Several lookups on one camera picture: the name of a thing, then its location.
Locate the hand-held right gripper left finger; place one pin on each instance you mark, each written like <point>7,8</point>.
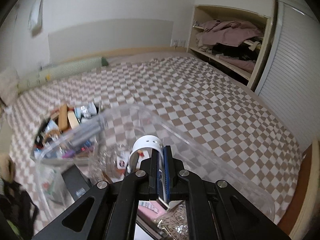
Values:
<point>157,185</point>

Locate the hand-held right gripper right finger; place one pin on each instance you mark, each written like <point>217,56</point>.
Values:
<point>166,180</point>

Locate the clear plastic container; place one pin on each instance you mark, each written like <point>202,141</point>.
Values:
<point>172,131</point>

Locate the pink box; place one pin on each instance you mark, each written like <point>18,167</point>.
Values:
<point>147,210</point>

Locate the bag of rubber bands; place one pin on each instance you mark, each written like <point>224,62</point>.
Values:
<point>172,222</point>

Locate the small printed card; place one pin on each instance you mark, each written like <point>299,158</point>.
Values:
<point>122,163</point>

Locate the black box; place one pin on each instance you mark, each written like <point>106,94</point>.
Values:
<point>75,180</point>

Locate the checkered blanket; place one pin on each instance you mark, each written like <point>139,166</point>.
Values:
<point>200,92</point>

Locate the white tube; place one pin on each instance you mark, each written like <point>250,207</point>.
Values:
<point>81,111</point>

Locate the light wooden piece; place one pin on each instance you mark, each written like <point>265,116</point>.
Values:
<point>72,120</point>

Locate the grey tray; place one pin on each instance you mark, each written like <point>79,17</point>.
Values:
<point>50,160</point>

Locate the brown wooden piece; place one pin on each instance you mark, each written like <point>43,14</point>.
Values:
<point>63,117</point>

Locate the pink folded clothes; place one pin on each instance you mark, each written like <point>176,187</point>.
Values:
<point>242,65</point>

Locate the beige folded clothes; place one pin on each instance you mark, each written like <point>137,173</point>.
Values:
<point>202,46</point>

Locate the black bag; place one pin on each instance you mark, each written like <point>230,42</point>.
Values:
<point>15,205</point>

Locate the green bolster pillow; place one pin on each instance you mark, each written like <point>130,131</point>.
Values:
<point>75,66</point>

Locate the black folded clothes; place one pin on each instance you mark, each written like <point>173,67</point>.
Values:
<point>232,51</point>

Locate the cream shelf unit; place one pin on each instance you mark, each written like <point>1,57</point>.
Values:
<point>262,62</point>

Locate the white headboard panel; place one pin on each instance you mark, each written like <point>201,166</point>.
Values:
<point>112,35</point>

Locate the pink clothes pile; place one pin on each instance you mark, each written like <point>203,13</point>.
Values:
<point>225,33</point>

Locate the louvered closet door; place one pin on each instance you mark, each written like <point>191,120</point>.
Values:
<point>287,67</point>

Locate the beige pillow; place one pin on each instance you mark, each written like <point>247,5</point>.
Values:
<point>8,85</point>

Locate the wall socket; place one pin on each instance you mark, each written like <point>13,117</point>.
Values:
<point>178,42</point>

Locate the hanging wall paper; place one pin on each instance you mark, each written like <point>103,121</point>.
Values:
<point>36,15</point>

